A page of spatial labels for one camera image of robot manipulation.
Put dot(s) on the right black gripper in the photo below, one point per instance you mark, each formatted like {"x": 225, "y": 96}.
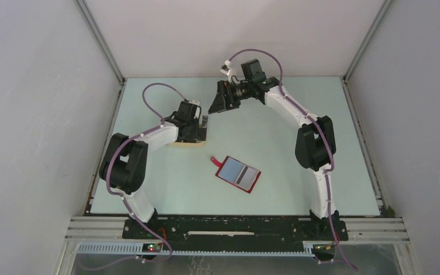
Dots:
{"x": 220, "y": 103}

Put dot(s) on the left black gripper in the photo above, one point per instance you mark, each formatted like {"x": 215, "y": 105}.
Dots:
{"x": 199, "y": 134}

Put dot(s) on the beige oval tray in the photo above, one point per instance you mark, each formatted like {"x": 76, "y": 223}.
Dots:
{"x": 197, "y": 139}

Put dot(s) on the red card holder wallet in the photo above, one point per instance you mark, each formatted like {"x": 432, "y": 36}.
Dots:
{"x": 236, "y": 173}

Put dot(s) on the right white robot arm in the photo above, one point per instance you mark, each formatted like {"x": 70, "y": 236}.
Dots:
{"x": 315, "y": 141}

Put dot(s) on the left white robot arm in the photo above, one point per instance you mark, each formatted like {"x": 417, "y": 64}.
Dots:
{"x": 123, "y": 166}

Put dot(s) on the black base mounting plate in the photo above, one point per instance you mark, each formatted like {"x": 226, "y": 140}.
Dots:
{"x": 238, "y": 233}

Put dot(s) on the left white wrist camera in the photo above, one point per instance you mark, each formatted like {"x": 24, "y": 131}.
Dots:
{"x": 194, "y": 104}

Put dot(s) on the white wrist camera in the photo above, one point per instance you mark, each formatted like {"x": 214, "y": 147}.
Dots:
{"x": 194, "y": 104}
{"x": 228, "y": 70}

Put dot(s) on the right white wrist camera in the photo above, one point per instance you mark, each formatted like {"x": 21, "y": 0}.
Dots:
{"x": 228, "y": 70}

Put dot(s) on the aluminium frame rail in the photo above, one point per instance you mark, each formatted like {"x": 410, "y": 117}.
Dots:
{"x": 390, "y": 231}

